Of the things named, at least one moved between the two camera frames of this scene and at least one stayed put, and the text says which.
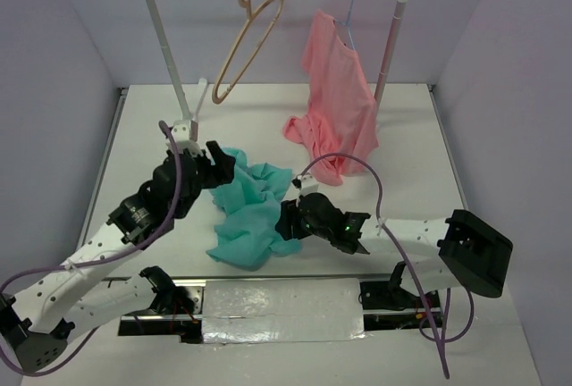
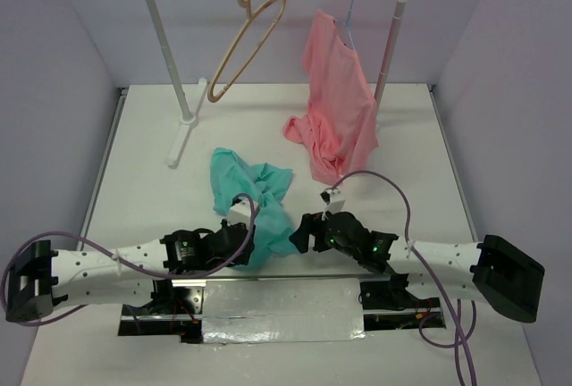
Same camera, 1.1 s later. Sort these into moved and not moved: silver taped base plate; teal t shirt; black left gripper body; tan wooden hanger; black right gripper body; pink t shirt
Moved: black left gripper body; black right gripper body
Not moved: tan wooden hanger; silver taped base plate; pink t shirt; teal t shirt
